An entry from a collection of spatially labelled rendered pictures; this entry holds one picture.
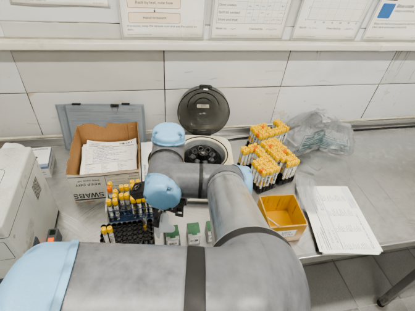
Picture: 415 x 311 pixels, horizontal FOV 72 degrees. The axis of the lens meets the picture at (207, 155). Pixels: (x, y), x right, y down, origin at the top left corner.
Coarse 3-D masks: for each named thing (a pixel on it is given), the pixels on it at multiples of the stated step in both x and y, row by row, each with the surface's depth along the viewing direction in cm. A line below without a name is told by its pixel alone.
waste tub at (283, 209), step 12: (264, 204) 105; (276, 204) 106; (288, 204) 107; (264, 216) 97; (276, 216) 107; (288, 216) 107; (300, 216) 98; (276, 228) 93; (288, 228) 94; (300, 228) 95; (288, 240) 99
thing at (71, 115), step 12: (60, 108) 115; (72, 108) 115; (84, 108) 115; (96, 108) 116; (108, 108) 116; (120, 108) 117; (132, 108) 118; (144, 108) 119; (60, 120) 118; (72, 120) 118; (84, 120) 118; (96, 120) 119; (108, 120) 120; (120, 120) 120; (132, 120) 121; (144, 120) 123; (72, 132) 121; (144, 132) 124
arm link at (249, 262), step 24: (216, 168) 58; (240, 168) 58; (216, 192) 46; (240, 192) 43; (216, 216) 38; (240, 216) 34; (216, 240) 33; (240, 240) 26; (264, 240) 26; (216, 264) 20; (240, 264) 21; (264, 264) 22; (288, 264) 24; (216, 288) 19; (240, 288) 19; (264, 288) 20; (288, 288) 21
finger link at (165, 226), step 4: (164, 212) 80; (164, 216) 79; (168, 216) 79; (160, 220) 79; (164, 220) 80; (168, 220) 80; (160, 224) 80; (164, 224) 80; (168, 224) 80; (156, 228) 80; (160, 228) 81; (164, 228) 81; (168, 228) 80; (172, 228) 80; (156, 232) 81; (160, 232) 81; (164, 232) 81; (168, 232) 81
